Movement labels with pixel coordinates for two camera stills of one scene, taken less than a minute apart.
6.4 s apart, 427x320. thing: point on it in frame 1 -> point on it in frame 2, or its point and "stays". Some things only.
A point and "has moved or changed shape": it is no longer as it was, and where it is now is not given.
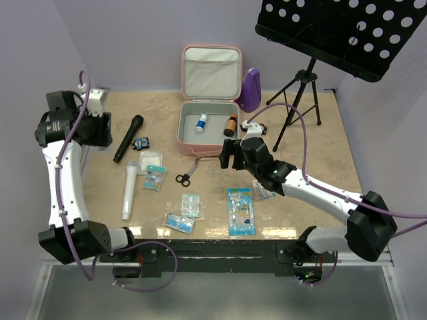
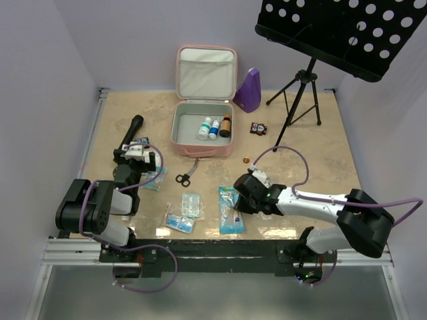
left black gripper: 103,137 -> 145,167
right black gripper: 231,147 -> 241,206
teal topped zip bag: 153,177 stays
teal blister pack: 192,206 stays
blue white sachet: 181,223 stays
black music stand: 363,37 stays
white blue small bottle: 201,122 -> 214,130
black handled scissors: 185,179 stays
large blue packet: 241,213 has moved or changed shape
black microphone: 137,122 stays
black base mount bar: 165,258 stays
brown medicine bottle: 231,126 has moved or changed shape
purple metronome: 250,99 stays
